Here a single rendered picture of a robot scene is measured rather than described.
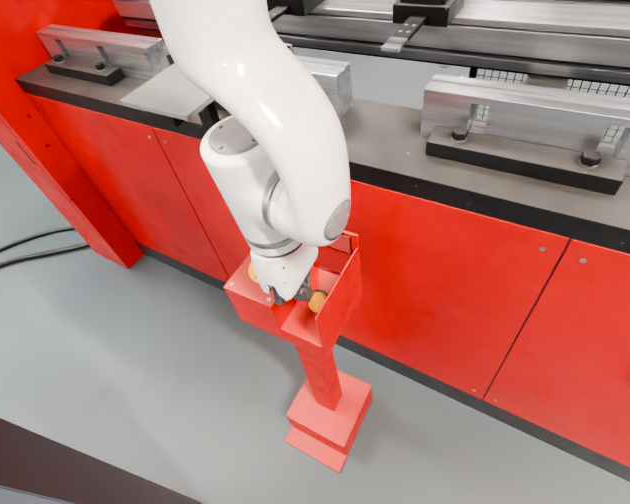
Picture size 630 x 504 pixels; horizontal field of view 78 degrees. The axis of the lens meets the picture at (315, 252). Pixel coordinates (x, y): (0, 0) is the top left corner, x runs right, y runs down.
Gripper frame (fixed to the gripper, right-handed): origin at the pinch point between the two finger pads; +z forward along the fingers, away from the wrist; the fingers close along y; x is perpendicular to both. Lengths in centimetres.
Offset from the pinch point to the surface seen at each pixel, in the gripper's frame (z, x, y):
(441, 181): -4.0, 14.2, -26.4
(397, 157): -3.7, 4.8, -30.3
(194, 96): -17.1, -30.9, -21.2
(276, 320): 7.4, -4.7, 4.1
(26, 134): 11, -122, -21
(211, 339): 82, -61, -1
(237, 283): 3.0, -13.2, 2.0
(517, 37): -9, 17, -65
